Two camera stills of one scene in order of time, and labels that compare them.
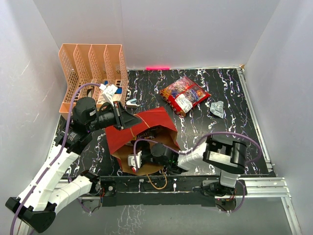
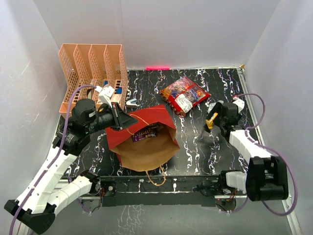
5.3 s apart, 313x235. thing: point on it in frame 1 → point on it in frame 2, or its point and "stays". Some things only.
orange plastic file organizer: (83, 64) stays
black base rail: (156, 191) stays
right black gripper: (145, 145) → (217, 108)
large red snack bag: (183, 94) stays
